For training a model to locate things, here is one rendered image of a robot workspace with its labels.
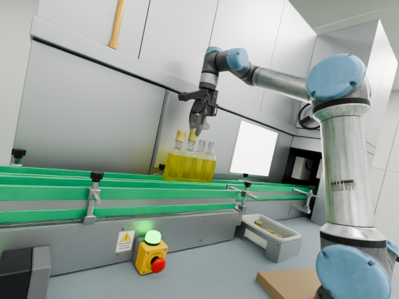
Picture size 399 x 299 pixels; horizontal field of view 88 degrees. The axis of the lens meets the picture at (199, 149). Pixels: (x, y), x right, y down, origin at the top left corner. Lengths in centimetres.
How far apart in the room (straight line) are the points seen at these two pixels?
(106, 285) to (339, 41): 191
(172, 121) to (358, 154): 68
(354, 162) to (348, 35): 146
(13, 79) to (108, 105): 300
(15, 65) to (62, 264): 338
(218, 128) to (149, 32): 54
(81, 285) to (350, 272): 57
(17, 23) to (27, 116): 314
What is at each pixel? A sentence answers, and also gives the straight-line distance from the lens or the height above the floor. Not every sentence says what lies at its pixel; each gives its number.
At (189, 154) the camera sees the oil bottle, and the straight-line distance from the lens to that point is 82.
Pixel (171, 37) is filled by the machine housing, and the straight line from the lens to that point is 101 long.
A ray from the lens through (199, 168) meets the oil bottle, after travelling 87.
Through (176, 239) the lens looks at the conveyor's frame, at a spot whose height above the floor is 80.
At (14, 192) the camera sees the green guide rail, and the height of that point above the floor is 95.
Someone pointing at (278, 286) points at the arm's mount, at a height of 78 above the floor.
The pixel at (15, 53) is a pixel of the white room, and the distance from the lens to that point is 385.
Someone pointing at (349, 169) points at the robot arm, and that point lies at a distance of 54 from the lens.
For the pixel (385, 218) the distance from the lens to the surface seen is 439.
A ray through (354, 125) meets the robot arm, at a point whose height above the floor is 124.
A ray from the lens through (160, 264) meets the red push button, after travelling 63.
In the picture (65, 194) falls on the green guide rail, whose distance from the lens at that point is 59.
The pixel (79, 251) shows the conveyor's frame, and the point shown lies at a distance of 64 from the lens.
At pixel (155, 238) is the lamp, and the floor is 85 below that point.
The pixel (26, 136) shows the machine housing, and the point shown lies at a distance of 85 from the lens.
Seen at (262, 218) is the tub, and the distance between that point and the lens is 112.
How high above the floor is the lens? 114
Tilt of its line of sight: 3 degrees down
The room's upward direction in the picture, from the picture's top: 12 degrees clockwise
